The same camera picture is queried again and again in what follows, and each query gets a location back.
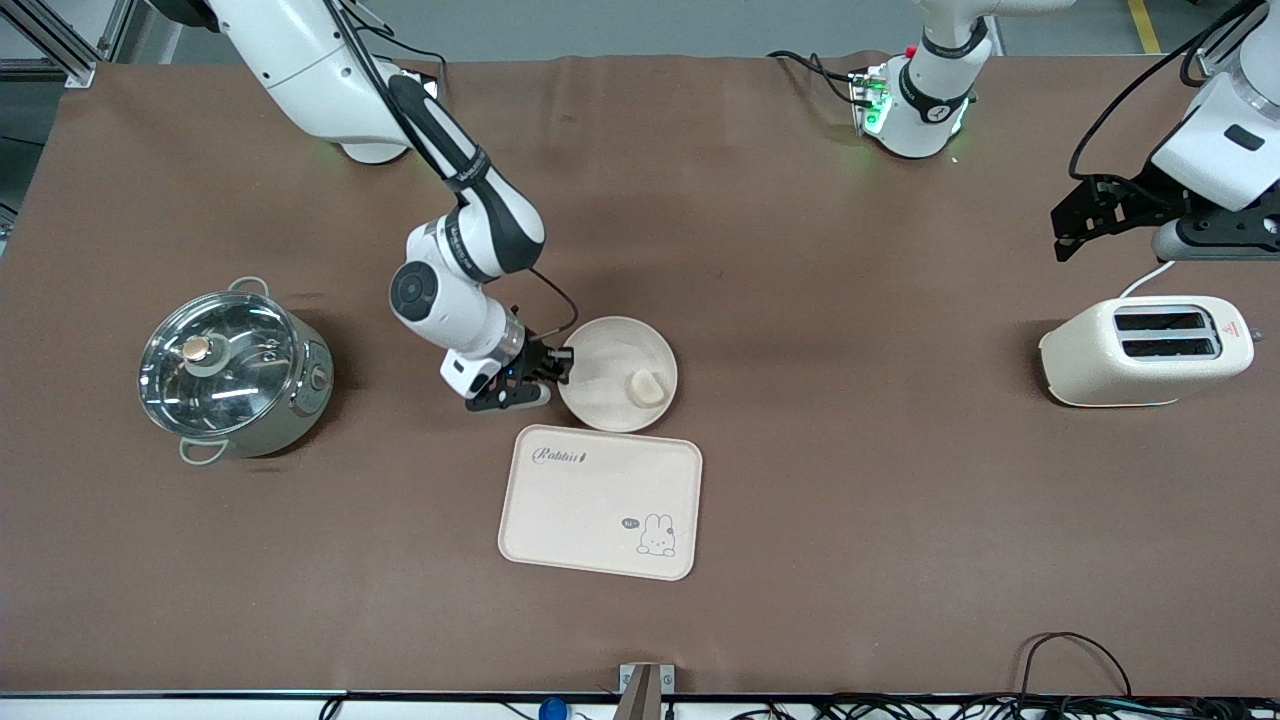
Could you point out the brown table mat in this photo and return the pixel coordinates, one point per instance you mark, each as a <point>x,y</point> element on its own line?
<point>800,300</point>

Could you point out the small blue round object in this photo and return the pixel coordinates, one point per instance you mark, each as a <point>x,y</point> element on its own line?
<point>552,710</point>

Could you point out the glass pot lid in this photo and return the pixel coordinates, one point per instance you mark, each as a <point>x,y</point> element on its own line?
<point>235,385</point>

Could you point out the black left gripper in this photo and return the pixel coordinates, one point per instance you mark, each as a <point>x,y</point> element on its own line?
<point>1138,199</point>

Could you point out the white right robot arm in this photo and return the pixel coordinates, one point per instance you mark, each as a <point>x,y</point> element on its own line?
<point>300,60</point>

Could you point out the grey metal mount bracket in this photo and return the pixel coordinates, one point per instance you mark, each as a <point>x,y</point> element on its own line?
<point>646,690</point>

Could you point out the pale green electric cooking pot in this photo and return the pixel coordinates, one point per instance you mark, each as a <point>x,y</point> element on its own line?
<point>300,405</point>

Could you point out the aluminium frame profile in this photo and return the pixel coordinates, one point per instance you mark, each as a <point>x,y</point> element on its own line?
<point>55,40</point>
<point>1225,50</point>

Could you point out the small pale bun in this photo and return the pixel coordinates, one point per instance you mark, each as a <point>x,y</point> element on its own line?
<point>646,389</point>

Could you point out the cream two-slot toaster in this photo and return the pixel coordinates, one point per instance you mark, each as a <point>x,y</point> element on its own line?
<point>1140,372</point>

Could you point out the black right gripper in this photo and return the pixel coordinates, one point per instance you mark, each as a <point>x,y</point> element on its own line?
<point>534,357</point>

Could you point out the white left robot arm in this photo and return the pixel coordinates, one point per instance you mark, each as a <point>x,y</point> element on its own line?
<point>925,110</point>

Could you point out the beige rabbit print tray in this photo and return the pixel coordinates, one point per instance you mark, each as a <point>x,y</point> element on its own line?
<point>590,510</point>

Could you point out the round beige plate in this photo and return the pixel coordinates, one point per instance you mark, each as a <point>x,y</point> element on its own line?
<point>610,370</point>

